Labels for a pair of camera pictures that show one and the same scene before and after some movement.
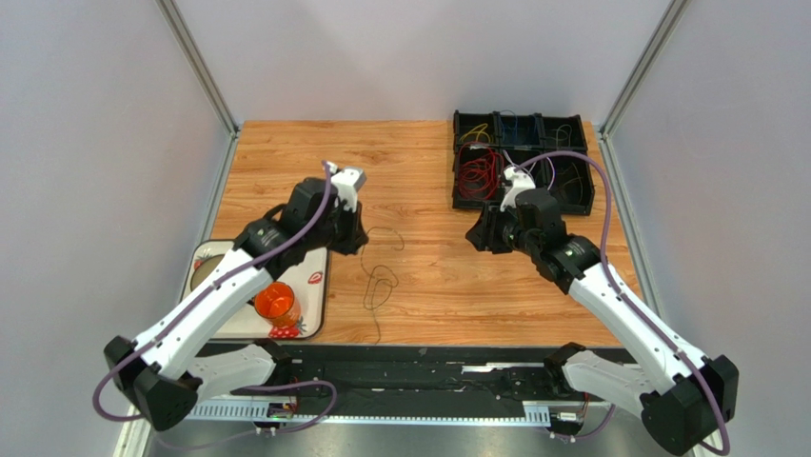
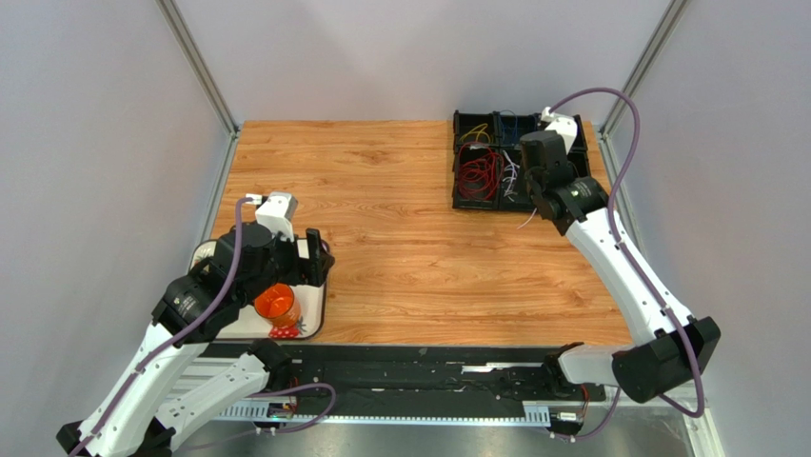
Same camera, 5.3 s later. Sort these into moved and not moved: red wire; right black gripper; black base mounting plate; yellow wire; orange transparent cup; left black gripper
Moved: left black gripper; right black gripper
Not moved: red wire; black base mounting plate; orange transparent cup; yellow wire
